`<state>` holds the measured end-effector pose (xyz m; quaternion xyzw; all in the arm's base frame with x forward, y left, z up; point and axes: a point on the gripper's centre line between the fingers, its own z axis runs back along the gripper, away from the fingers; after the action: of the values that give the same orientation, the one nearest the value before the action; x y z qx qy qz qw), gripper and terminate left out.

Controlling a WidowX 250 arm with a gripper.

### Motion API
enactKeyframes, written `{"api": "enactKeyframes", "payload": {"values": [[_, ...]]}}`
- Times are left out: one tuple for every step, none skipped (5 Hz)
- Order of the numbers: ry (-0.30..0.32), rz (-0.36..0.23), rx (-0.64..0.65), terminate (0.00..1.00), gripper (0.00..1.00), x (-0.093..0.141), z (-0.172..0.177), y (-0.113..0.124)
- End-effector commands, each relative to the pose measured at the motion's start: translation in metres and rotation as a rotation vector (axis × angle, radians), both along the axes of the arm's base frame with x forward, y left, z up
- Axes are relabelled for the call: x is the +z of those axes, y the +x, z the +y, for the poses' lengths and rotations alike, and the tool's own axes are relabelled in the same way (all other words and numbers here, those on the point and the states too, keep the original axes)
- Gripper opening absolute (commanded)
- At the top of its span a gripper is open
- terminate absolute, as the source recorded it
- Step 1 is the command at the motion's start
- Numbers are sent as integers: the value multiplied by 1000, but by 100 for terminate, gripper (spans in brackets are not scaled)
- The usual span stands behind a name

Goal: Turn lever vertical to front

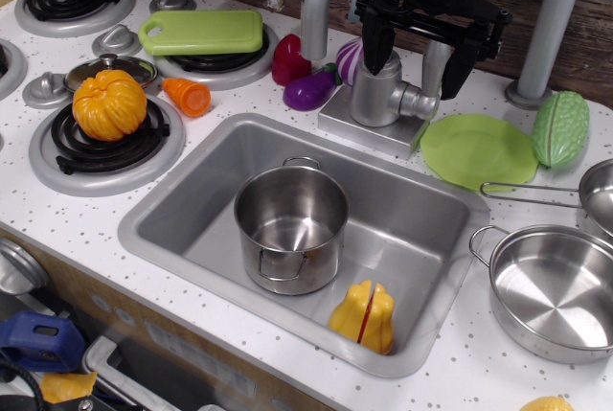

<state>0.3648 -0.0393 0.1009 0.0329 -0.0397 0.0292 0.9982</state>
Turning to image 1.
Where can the green toy bitter melon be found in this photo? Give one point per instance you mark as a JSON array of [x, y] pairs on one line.
[[560, 129]]

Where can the purple toy eggplant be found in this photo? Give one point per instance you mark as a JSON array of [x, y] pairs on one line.
[[311, 92]]

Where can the blue clamp tool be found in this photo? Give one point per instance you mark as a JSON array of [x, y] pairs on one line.
[[42, 343]]

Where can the steel saucepan with handle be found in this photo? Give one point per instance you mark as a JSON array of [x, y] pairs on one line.
[[591, 199]]

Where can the green toy plate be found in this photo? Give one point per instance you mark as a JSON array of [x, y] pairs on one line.
[[469, 150]]

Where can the yellow cloth piece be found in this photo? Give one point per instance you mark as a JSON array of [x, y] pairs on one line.
[[60, 387]]

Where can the orange toy carrot piece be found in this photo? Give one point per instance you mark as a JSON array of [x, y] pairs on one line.
[[190, 97]]

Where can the grey stove knob front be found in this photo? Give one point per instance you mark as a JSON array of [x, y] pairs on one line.
[[47, 92]]

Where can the silver faucet lever handle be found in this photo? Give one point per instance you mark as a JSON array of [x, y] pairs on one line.
[[434, 60]]

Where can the wide stainless steel pan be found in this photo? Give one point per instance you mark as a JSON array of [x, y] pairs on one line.
[[551, 291]]

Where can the grey stove knob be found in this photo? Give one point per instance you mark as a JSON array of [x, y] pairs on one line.
[[119, 40], [171, 5], [47, 92]]

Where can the orange toy pumpkin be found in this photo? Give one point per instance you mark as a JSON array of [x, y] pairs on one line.
[[110, 106]]

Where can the yellow toy bell pepper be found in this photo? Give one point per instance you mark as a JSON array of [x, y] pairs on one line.
[[365, 316]]

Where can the silver toy faucet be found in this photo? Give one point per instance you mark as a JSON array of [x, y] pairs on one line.
[[383, 112]]

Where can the front black stove burner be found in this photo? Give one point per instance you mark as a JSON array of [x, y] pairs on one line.
[[68, 161]]

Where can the far left stove burner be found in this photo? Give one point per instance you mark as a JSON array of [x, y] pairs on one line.
[[13, 68]]

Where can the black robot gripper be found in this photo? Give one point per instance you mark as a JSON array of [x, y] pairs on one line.
[[473, 27]]

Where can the purple white toy onion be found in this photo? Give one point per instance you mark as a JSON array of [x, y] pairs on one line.
[[348, 59]]

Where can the yellow toy lemon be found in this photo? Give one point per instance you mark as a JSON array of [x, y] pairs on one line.
[[549, 403]]

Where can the red toy pepper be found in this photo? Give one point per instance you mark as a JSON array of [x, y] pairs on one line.
[[288, 63]]

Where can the grey support pole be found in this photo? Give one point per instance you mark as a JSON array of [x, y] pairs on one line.
[[532, 88]]

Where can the grey oven knob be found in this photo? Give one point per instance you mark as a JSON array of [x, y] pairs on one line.
[[21, 273]]

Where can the grey stove knob back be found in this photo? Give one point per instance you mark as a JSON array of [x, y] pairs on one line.
[[171, 5]]

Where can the green toy cutting board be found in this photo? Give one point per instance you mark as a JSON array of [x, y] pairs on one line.
[[175, 33]]

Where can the back right stove burner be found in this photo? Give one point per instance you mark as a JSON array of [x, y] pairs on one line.
[[224, 71]]

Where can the grey stove knob middle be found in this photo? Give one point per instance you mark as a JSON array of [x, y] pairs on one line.
[[119, 40]]

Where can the stainless steel pot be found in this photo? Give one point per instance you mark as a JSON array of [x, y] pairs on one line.
[[291, 221]]

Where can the grey sink basin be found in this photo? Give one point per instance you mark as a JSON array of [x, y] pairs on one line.
[[406, 230]]

